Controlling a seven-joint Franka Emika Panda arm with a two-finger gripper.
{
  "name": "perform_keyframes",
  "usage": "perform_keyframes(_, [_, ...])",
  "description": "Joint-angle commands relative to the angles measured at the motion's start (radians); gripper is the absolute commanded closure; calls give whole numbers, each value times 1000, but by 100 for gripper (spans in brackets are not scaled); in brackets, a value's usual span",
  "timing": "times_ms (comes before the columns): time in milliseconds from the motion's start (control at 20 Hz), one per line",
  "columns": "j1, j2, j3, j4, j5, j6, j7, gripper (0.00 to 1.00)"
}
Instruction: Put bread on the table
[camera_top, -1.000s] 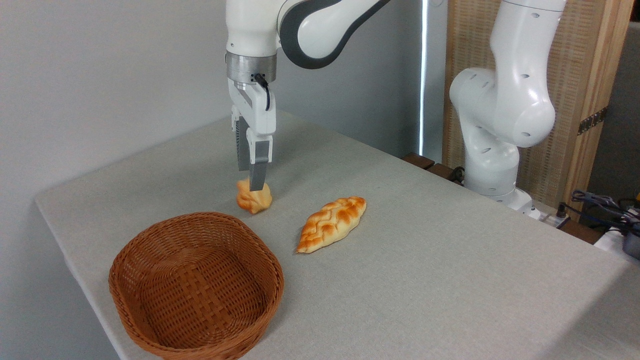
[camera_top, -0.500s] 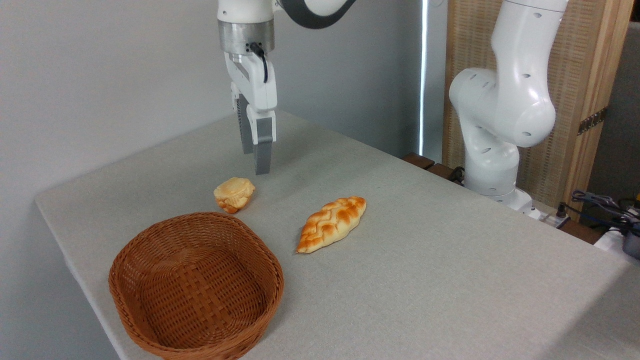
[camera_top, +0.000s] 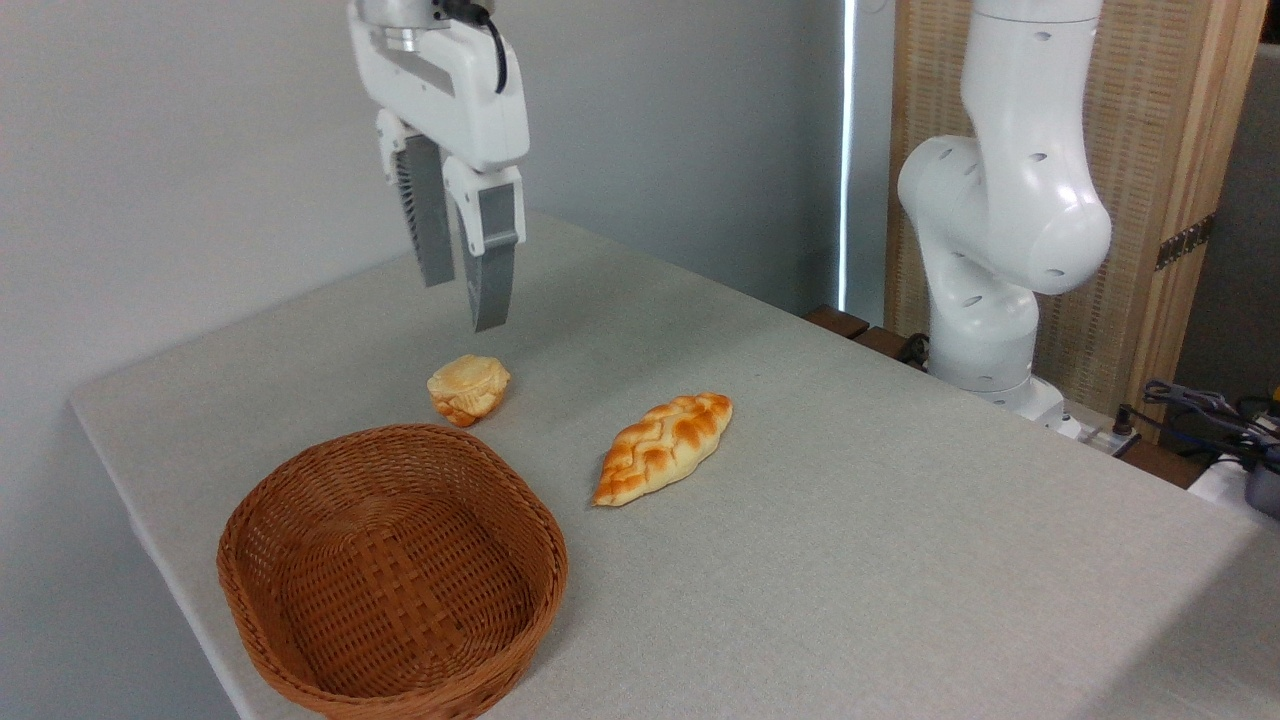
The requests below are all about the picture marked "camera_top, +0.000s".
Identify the small round bread roll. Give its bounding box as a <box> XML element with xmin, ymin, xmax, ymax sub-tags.
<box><xmin>426</xmin><ymin>353</ymin><xmax>513</xmax><ymax>429</ymax></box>

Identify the metal screen hinge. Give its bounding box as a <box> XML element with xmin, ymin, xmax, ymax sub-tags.
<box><xmin>1154</xmin><ymin>212</ymin><xmax>1219</xmax><ymax>273</ymax></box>

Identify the dark brown wooden block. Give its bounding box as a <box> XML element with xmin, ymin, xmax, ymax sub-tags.
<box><xmin>852</xmin><ymin>325</ymin><xmax>927</xmax><ymax>369</ymax></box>
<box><xmin>802</xmin><ymin>304</ymin><xmax>871</xmax><ymax>341</ymax></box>

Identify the braided golden bread loaf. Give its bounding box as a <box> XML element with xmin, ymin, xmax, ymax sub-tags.
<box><xmin>591</xmin><ymin>391</ymin><xmax>735</xmax><ymax>509</ymax></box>

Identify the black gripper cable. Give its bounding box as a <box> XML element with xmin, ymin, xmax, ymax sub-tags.
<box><xmin>440</xmin><ymin>0</ymin><xmax>509</xmax><ymax>96</ymax></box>

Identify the brown wicker basket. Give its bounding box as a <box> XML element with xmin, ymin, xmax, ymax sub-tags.
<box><xmin>215</xmin><ymin>423</ymin><xmax>570</xmax><ymax>720</ymax></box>

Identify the bundle of dark cables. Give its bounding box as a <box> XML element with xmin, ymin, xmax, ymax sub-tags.
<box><xmin>1142</xmin><ymin>379</ymin><xmax>1280</xmax><ymax>473</ymax></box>

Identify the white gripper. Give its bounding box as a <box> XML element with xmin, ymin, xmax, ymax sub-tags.
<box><xmin>346</xmin><ymin>0</ymin><xmax>532</xmax><ymax>334</ymax></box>

